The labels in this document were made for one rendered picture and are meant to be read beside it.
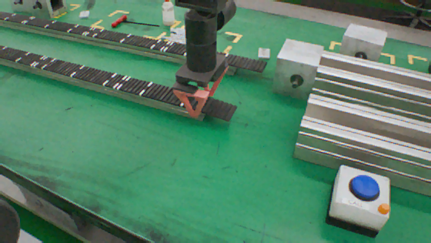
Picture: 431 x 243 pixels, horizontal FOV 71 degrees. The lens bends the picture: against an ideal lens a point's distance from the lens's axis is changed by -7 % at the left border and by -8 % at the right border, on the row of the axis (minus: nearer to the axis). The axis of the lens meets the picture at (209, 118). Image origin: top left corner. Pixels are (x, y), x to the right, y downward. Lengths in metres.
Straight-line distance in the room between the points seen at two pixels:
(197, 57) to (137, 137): 0.20
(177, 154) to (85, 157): 0.18
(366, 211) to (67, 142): 0.55
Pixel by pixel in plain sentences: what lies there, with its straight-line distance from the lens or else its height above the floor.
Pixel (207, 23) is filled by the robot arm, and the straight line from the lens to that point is 0.56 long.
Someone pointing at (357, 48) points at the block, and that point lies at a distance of 0.90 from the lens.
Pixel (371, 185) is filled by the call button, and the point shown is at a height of 0.85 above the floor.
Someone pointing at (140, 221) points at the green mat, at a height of 0.78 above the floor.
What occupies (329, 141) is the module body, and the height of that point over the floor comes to 0.84.
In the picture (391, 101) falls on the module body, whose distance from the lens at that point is 0.76.
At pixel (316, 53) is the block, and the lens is 0.77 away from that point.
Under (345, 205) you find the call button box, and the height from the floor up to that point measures 0.84.
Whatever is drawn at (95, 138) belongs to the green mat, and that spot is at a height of 0.78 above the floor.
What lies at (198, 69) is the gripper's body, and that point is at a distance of 0.60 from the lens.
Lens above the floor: 1.23
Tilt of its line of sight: 40 degrees down
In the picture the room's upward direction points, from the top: straight up
